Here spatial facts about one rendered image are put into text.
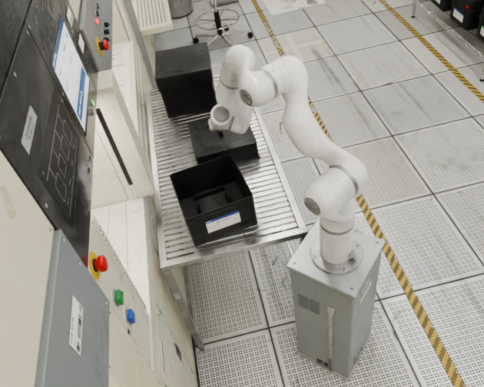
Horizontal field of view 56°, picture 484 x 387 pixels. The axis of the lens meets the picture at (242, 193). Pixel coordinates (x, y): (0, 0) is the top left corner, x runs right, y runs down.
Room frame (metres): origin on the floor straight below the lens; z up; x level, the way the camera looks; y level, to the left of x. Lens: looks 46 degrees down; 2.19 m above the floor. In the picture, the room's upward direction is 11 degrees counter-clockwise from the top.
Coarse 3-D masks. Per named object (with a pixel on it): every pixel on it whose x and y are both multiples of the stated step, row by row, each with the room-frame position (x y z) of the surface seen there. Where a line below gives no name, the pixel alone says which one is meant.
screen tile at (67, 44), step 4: (64, 36) 1.27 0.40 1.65; (68, 36) 1.31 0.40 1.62; (64, 40) 1.25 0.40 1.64; (68, 40) 1.30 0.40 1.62; (64, 44) 1.23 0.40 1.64; (68, 44) 1.28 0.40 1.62; (64, 48) 1.21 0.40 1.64; (68, 48) 1.26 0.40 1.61; (72, 48) 1.30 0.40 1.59; (64, 52) 1.20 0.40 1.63; (68, 52) 1.24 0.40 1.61; (68, 56) 1.22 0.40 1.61; (76, 56) 1.30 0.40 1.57; (76, 60) 1.28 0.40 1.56; (72, 64) 1.22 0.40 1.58; (76, 64) 1.26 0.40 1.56; (72, 68) 1.21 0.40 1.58; (76, 68) 1.24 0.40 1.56; (76, 72) 1.23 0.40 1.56; (76, 76) 1.21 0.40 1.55
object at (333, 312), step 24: (312, 240) 1.07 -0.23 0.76; (360, 240) 1.02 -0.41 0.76; (384, 240) 1.00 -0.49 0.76; (288, 264) 0.98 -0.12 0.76; (312, 264) 0.96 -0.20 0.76; (360, 264) 0.92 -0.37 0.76; (312, 288) 0.91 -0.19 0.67; (336, 288) 0.84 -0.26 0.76; (360, 288) 0.82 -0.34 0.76; (312, 312) 0.92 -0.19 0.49; (336, 312) 0.84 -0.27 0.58; (360, 312) 0.86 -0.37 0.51; (312, 336) 0.92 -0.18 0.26; (336, 336) 0.84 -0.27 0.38; (360, 336) 0.89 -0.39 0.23; (312, 360) 0.92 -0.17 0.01; (336, 360) 0.84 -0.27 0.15
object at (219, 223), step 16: (224, 160) 1.46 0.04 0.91; (176, 176) 1.42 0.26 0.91; (192, 176) 1.43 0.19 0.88; (208, 176) 1.44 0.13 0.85; (224, 176) 1.46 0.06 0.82; (240, 176) 1.34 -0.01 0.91; (176, 192) 1.30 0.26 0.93; (192, 192) 1.43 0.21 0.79; (208, 192) 1.41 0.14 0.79; (224, 192) 1.41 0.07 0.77; (240, 192) 1.39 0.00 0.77; (192, 208) 1.35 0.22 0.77; (208, 208) 1.34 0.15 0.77; (224, 208) 1.18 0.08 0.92; (240, 208) 1.19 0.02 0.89; (192, 224) 1.15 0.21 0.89; (208, 224) 1.16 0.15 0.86; (224, 224) 1.17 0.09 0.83; (240, 224) 1.19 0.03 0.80; (256, 224) 1.20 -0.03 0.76; (208, 240) 1.16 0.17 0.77
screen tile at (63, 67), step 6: (60, 60) 1.13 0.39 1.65; (60, 66) 1.11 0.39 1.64; (66, 66) 1.16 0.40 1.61; (60, 72) 1.08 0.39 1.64; (66, 72) 1.13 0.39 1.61; (60, 78) 1.06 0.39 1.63; (72, 78) 1.16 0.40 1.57; (72, 84) 1.14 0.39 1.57; (72, 90) 1.12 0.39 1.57; (72, 96) 1.09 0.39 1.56; (72, 102) 1.07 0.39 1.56
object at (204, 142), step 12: (204, 120) 1.84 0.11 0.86; (192, 132) 1.76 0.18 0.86; (204, 132) 1.74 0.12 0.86; (216, 132) 1.72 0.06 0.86; (228, 132) 1.70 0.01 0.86; (252, 132) 1.67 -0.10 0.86; (192, 144) 1.79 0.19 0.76; (204, 144) 1.65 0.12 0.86; (216, 144) 1.63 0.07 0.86; (228, 144) 1.62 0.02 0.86; (240, 144) 1.60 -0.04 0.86; (252, 144) 1.59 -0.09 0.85; (204, 156) 1.57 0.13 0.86; (216, 156) 1.58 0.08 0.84; (240, 156) 1.59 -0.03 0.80; (252, 156) 1.59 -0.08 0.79
